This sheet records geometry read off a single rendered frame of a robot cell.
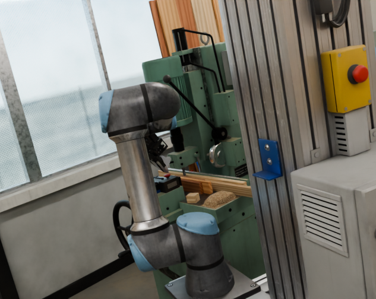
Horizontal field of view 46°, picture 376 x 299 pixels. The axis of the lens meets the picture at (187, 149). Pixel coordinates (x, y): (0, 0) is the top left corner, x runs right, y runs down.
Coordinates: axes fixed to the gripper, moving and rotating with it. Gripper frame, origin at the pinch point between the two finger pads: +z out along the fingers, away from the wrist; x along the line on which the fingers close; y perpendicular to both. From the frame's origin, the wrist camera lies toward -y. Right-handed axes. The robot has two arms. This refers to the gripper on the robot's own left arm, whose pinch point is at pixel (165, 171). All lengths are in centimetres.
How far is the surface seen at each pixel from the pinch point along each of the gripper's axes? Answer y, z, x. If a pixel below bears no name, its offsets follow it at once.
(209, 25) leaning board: 175, 28, 129
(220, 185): 9.0, 17.7, -14.2
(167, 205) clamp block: -10.9, 8.7, -3.4
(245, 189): 9.1, 17.5, -29.2
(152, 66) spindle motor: 30.7, -33.6, 6.5
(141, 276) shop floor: -19, 109, 113
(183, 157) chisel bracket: 14.8, 7.7, 6.9
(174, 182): -1.5, 4.6, -3.6
